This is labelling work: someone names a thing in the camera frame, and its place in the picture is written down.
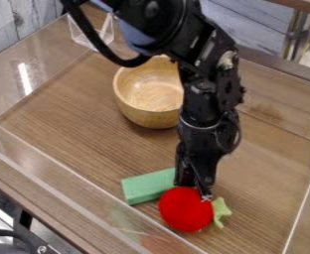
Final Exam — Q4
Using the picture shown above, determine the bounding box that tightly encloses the black table leg clamp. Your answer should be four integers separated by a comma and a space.
0, 210, 61, 254

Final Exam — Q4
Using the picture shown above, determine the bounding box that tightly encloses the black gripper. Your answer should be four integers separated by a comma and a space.
173, 110, 241, 200

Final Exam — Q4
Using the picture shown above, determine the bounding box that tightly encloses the black cable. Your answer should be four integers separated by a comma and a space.
58, 0, 154, 68

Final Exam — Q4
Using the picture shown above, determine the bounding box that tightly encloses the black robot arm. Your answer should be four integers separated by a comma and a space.
92, 0, 246, 200

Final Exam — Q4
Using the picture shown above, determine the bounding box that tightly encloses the metal chair frame background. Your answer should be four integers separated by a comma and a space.
282, 10, 310, 63

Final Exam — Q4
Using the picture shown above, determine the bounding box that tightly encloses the green rectangular block stick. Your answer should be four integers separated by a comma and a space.
120, 168, 175, 205

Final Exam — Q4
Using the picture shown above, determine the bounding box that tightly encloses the red felt strawberry toy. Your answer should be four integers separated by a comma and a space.
157, 187, 232, 232

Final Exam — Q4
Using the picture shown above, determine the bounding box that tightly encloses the wooden brown bowl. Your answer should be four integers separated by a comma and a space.
112, 56, 183, 129

